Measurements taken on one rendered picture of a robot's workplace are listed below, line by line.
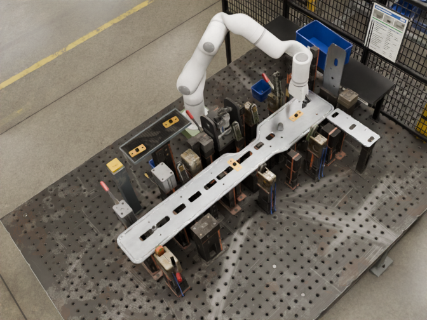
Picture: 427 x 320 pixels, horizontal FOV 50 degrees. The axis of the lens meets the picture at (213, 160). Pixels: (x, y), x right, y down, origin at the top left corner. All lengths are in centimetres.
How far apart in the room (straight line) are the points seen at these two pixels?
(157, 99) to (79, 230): 177
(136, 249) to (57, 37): 328
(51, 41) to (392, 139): 350
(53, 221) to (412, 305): 226
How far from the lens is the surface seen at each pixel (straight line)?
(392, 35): 264
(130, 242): 224
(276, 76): 249
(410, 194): 275
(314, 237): 252
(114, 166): 230
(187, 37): 466
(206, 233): 216
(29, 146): 418
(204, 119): 235
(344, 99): 262
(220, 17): 232
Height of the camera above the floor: 297
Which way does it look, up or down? 55 degrees down
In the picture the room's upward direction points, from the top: 9 degrees counter-clockwise
